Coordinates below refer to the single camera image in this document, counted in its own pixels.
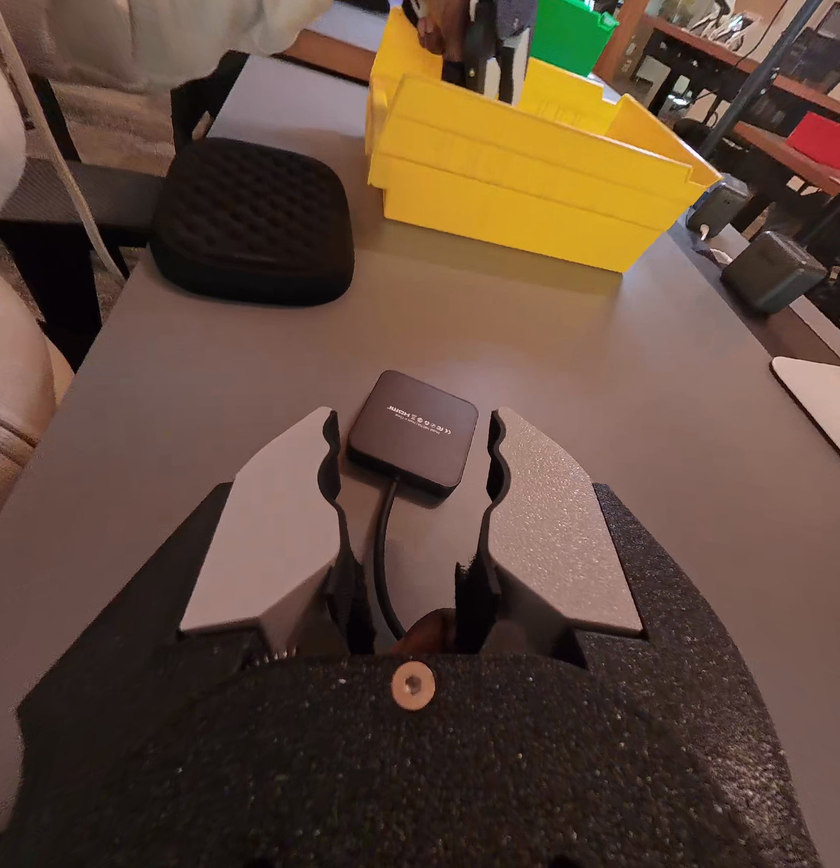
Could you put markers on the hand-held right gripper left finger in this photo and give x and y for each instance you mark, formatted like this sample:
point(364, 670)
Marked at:
point(277, 536)

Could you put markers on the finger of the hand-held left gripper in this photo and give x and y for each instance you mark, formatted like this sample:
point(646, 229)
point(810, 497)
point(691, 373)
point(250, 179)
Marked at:
point(484, 78)
point(518, 68)

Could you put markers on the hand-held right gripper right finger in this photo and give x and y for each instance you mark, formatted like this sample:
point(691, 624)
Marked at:
point(555, 542)

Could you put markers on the yellow plastic bin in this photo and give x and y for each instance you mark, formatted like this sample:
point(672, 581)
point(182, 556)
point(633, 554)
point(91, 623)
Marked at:
point(528, 203)

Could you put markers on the person's left forearm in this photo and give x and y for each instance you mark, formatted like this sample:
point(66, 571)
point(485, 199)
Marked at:
point(189, 34)

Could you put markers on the grey desk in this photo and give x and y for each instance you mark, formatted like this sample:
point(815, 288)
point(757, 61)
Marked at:
point(596, 373)
point(338, 27)

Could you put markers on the wooden office desk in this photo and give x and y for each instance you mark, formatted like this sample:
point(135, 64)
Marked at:
point(779, 152)
point(704, 51)

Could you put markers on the person's left hand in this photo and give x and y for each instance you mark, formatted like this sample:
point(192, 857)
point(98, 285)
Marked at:
point(443, 27)

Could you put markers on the person's right hand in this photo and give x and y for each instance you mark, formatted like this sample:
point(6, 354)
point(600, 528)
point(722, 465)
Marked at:
point(426, 634)

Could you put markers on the green plastic bin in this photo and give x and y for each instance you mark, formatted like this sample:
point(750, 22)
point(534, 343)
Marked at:
point(569, 34)

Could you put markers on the black light tripod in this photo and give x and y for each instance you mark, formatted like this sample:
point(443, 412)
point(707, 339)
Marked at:
point(758, 74)

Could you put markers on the small grey cube device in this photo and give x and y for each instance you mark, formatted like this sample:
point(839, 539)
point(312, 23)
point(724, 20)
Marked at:
point(721, 203)

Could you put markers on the black wrist rest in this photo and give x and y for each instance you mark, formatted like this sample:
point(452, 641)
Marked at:
point(250, 224)

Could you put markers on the black board on stand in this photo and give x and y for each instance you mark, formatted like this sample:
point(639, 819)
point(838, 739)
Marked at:
point(819, 393)

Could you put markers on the person's white hoodie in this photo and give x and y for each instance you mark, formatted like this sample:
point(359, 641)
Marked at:
point(13, 380)

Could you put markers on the red plastic bin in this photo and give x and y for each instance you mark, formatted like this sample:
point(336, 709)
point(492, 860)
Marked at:
point(823, 139)

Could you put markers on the dark grey cube device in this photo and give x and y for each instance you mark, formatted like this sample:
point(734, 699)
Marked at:
point(772, 271)

